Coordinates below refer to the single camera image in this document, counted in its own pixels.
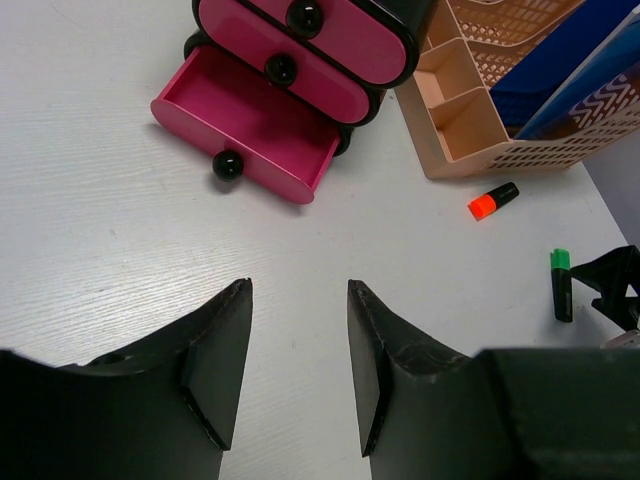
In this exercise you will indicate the black pink drawer organizer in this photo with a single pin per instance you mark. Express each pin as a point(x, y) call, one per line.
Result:
point(273, 90)

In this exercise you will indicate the blue plastic folder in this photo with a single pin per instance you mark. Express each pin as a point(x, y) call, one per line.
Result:
point(586, 70)

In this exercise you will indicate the peach file rack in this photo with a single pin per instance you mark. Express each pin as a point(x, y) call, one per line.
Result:
point(452, 119)

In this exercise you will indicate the green highlighter marker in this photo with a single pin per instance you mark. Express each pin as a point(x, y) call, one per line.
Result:
point(562, 292)

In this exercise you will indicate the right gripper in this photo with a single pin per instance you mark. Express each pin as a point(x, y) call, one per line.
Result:
point(615, 276)

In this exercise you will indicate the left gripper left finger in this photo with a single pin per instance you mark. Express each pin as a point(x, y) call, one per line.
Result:
point(162, 407)

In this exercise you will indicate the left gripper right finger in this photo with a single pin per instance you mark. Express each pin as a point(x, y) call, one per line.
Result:
point(426, 411)

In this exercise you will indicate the orange highlighter marker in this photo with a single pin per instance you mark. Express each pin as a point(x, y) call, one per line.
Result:
point(490, 202)

